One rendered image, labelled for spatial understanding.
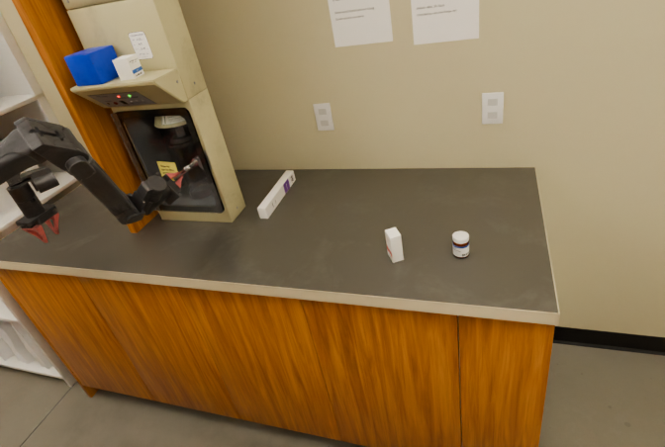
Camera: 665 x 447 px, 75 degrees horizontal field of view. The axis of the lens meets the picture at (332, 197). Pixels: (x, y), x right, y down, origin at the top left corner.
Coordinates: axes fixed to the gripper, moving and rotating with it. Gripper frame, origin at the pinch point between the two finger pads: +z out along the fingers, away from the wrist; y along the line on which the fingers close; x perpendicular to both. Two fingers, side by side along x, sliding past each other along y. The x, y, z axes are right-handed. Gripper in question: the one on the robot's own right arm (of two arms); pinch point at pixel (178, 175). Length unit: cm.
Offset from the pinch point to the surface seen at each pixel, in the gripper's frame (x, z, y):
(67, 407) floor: 145, -24, -49
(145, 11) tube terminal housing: -32, 4, 40
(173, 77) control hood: -25.6, 1.5, 22.1
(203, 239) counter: 8.4, -4.9, -21.8
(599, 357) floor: -65, 40, -175
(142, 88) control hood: -20.1, -5.3, 24.9
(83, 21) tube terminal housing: -12, 5, 52
